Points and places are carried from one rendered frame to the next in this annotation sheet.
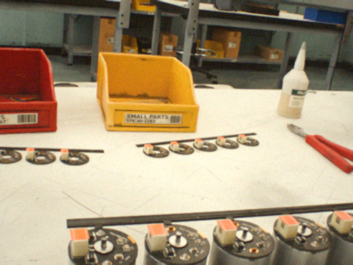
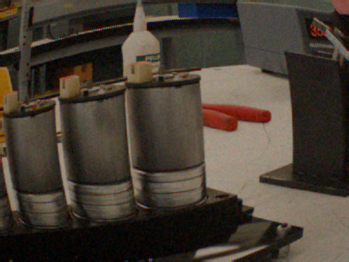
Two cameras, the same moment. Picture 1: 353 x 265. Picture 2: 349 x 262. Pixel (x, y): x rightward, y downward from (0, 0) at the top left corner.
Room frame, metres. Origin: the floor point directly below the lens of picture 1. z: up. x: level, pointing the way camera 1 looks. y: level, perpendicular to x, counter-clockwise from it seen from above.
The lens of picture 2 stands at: (-0.08, -0.03, 0.84)
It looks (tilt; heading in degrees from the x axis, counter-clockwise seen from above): 11 degrees down; 347
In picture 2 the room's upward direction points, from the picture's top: 4 degrees counter-clockwise
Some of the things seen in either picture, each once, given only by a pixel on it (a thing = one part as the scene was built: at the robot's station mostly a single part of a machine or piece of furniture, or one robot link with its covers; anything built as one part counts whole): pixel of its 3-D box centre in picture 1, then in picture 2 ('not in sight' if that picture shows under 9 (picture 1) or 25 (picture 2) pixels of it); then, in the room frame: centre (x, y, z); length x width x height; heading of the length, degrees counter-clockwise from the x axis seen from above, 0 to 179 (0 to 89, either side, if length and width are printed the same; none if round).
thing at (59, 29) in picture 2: (226, 3); (64, 27); (2.93, -0.23, 0.80); 0.15 x 0.12 x 0.10; 44
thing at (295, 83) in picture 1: (296, 79); (140, 44); (0.55, -0.15, 0.80); 0.03 x 0.03 x 0.10
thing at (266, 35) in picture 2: not in sight; (304, 40); (0.63, -0.37, 0.80); 0.15 x 0.12 x 0.10; 9
